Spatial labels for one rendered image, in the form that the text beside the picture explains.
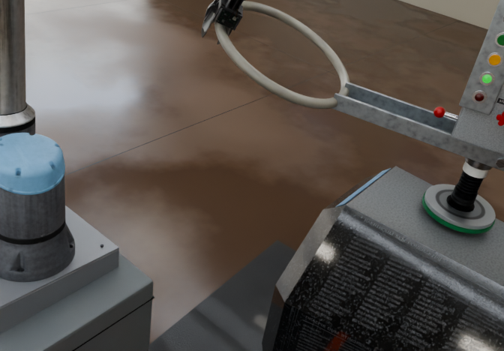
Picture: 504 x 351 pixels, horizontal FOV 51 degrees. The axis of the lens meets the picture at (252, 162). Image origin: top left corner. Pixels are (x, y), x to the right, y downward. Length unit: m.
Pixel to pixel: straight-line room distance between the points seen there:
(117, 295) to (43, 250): 0.21
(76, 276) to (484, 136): 1.09
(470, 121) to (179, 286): 1.52
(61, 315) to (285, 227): 1.83
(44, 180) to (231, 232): 1.79
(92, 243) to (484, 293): 1.04
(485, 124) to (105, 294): 1.05
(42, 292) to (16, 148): 0.31
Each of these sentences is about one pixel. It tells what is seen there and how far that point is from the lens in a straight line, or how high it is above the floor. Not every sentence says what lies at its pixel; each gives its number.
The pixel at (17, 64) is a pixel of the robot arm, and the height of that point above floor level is 1.31.
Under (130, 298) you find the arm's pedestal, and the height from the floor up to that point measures 0.84.
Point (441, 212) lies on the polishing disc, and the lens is 1.69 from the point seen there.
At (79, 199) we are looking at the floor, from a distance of 3.00.
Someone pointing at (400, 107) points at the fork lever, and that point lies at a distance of 1.72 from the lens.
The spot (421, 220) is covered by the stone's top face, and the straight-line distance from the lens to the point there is 1.73.
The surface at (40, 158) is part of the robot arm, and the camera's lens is 1.16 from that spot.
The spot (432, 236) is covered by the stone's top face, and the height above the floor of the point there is 0.87.
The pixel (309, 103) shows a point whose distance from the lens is 1.55.
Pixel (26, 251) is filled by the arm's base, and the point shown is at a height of 0.99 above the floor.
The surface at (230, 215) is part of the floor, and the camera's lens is 2.93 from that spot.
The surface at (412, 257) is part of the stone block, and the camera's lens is 1.62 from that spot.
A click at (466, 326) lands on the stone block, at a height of 0.76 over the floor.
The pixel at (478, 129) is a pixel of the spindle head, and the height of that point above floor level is 1.22.
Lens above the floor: 1.81
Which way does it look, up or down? 32 degrees down
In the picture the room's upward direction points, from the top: 10 degrees clockwise
